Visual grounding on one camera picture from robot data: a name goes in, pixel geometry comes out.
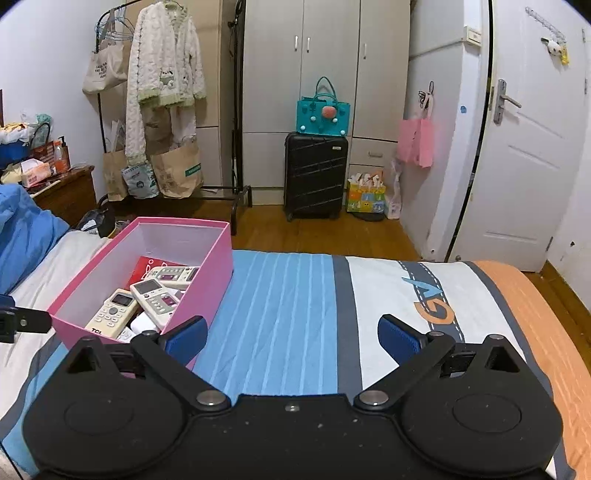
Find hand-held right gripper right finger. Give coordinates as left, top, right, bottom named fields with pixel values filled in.
left=353, top=315, right=550, bottom=411

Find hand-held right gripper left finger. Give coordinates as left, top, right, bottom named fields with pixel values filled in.
left=44, top=315, right=232, bottom=415

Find cream remote with pink buttons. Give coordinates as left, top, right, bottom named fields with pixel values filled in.
left=130, top=278, right=181, bottom=333

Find pink cardboard box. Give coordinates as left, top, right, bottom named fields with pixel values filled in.
left=47, top=217, right=234, bottom=372

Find white remote control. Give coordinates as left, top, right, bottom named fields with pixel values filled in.
left=150, top=265, right=201, bottom=289

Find cream remote with square display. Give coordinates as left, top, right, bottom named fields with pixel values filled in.
left=84, top=288, right=139, bottom=342

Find blue pillow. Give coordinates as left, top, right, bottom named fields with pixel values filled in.
left=0, top=184, right=70, bottom=296

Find red patterned box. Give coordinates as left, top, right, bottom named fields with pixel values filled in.
left=130, top=255, right=190, bottom=287

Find black floor bag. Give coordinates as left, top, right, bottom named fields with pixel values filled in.
left=76, top=209, right=116, bottom=238

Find wooden nightstand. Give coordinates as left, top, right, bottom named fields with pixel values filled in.
left=32, top=166, right=97, bottom=227

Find tissue box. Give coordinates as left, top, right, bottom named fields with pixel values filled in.
left=21, top=159, right=51, bottom=188

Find colourful gift bag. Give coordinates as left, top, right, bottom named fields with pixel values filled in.
left=346, top=172, right=386, bottom=214

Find white plastic bag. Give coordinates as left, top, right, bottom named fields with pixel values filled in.
left=385, top=159, right=404, bottom=220

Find narrow brown paper bag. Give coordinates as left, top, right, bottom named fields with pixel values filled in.
left=102, top=120, right=129, bottom=202

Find large brown paper bag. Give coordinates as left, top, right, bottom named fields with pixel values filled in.
left=150, top=138, right=205, bottom=199

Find white patterned bag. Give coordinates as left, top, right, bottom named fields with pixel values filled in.
left=121, top=161, right=160, bottom=199

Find green plastic bag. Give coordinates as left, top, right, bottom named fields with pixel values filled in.
left=30, top=113, right=54, bottom=148

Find black suitcase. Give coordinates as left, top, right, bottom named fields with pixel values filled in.
left=283, top=131, right=349, bottom=222

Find pink paper bag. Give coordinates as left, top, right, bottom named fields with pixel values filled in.
left=398, top=117, right=435, bottom=168

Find white door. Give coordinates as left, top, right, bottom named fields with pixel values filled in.
left=450, top=0, right=589, bottom=273

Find teal handbag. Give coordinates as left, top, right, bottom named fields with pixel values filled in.
left=295, top=76, right=352, bottom=138

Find canvas tote bag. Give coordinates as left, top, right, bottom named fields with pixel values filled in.
left=82, top=39, right=130, bottom=95

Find white fleece jacket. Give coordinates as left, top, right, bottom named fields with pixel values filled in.
left=124, top=0, right=207, bottom=167

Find white wardrobe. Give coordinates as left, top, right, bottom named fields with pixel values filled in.
left=240, top=0, right=411, bottom=206

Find small plush pendant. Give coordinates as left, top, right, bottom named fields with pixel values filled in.
left=542, top=37, right=570, bottom=65

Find metal door hook rack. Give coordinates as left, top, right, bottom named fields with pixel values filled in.
left=525, top=6, right=566, bottom=40

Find black wall hook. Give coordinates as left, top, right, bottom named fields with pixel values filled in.
left=418, top=80, right=435, bottom=121

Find metal door handle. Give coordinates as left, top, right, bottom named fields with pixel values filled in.
left=493, top=79, right=522, bottom=124

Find wire clothes hangers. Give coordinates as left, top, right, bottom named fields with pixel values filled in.
left=95, top=4, right=137, bottom=42

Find black wall cable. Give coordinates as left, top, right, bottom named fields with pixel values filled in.
left=444, top=0, right=493, bottom=262

